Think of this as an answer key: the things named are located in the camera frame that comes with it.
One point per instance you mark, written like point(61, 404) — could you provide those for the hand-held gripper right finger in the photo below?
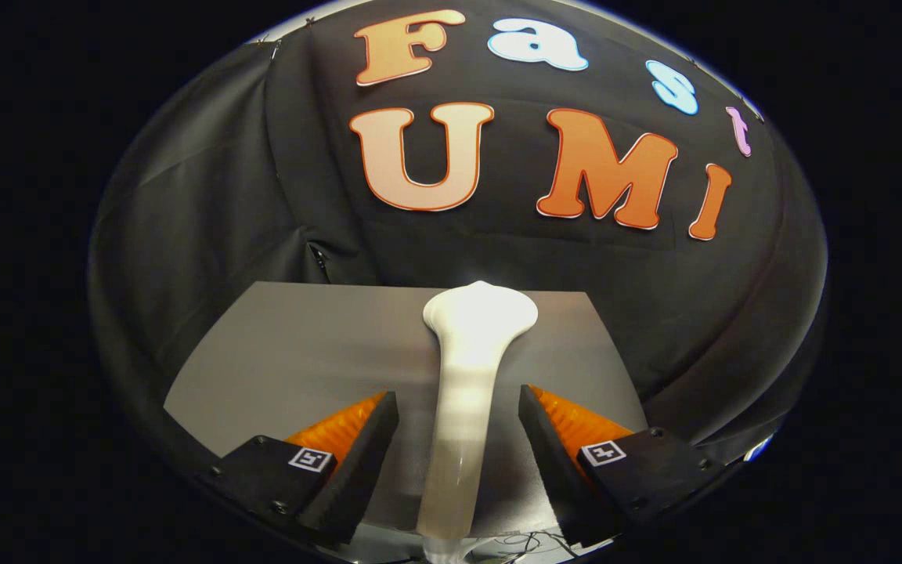
point(557, 470)

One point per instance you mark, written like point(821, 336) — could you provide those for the grey drawer cabinet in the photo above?
point(302, 352)

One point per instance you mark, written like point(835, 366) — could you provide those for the white garment steamer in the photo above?
point(467, 392)

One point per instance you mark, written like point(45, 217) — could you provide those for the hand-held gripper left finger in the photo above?
point(357, 470)

